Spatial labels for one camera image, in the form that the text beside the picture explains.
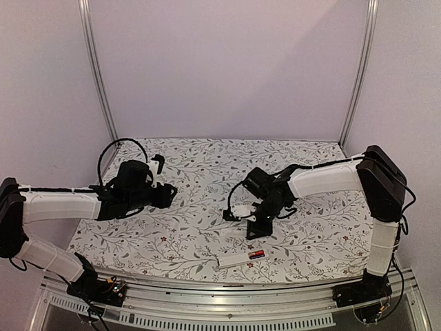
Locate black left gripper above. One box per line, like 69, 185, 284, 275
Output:
125, 182, 177, 212

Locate white remote control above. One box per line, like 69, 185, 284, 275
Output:
218, 249, 270, 269

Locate white remote battery cover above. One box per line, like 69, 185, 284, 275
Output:
220, 228, 247, 238

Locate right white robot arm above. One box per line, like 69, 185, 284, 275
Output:
242, 145, 411, 308

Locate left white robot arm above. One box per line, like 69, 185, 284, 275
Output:
1, 157, 177, 305

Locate floral patterned table mat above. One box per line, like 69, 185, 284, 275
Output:
68, 139, 373, 283

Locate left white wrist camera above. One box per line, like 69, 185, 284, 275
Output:
147, 154, 165, 188

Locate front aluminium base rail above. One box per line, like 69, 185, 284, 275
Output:
29, 268, 435, 330

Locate left aluminium frame post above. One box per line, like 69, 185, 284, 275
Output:
78, 0, 119, 141

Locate aluminium frame post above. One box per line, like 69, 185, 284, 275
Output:
78, 0, 119, 141
338, 0, 378, 150

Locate right aluminium frame post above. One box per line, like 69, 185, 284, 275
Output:
338, 0, 378, 150

